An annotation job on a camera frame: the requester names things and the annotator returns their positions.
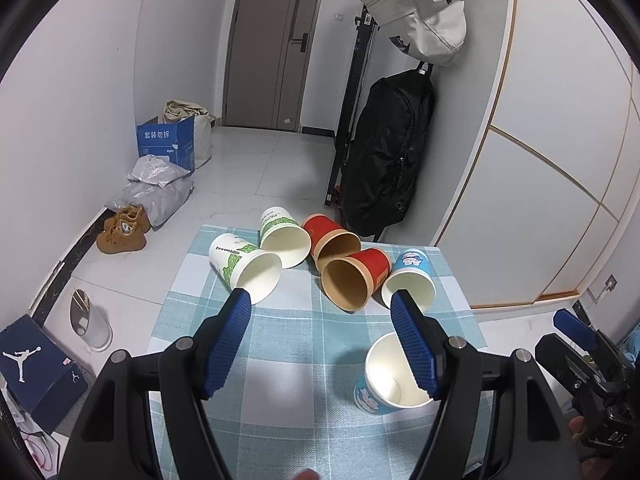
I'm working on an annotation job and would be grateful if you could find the pink cable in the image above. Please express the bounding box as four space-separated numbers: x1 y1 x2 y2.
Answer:
20 432 56 476

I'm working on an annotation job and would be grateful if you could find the grey-brown door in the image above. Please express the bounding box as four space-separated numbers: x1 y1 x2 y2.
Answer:
221 0 331 133

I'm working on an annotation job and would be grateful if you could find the white hanging bag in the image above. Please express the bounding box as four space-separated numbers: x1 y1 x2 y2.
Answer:
361 0 468 67

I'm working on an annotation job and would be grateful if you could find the brown suede shoe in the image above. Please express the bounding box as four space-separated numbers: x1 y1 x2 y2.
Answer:
103 203 152 233
96 212 148 254

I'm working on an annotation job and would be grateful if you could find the white wardrobe with wood trim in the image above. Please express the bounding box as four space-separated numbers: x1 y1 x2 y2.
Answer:
432 0 640 311

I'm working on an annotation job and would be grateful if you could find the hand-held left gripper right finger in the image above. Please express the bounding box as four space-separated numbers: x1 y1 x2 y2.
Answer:
390 290 573 480

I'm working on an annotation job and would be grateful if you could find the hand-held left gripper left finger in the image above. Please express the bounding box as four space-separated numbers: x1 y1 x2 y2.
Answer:
59 287 252 480

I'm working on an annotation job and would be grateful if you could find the small white waste bin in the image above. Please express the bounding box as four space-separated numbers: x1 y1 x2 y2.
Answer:
69 289 113 351

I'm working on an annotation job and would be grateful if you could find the blue checked tablecloth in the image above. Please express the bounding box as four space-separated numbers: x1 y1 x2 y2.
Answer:
145 225 496 480

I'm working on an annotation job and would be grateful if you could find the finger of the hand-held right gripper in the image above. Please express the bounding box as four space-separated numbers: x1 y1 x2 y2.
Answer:
552 308 603 347
534 332 581 401

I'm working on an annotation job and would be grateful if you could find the red paper cup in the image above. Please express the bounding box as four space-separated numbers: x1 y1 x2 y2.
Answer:
320 247 392 313
301 214 362 273

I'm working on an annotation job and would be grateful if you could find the black metal rack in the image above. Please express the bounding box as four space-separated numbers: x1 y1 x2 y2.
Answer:
324 0 391 207

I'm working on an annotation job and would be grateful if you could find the beige tote bag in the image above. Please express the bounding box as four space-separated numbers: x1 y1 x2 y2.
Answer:
161 100 217 170

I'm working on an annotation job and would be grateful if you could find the blue cardboard box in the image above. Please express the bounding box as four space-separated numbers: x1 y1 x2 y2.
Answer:
136 113 197 177

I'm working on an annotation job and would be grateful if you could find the black backpack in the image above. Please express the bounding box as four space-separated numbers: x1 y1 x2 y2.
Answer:
341 62 436 238

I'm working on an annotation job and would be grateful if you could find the person's right hand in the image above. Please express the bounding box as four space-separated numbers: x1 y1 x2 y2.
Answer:
568 416 589 446

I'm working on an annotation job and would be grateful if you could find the white green-patterned paper cup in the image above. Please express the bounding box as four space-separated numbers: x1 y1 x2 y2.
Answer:
208 232 283 306
259 206 312 269

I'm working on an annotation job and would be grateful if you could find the grey plastic parcel bag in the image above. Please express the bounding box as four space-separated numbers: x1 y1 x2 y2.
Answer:
127 155 187 188
105 176 195 229

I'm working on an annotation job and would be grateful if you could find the blue paper cup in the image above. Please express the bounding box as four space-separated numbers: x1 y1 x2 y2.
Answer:
381 247 437 313
353 331 441 417

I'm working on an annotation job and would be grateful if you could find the dark blue shoe box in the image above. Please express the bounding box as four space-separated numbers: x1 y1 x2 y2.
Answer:
0 314 91 416

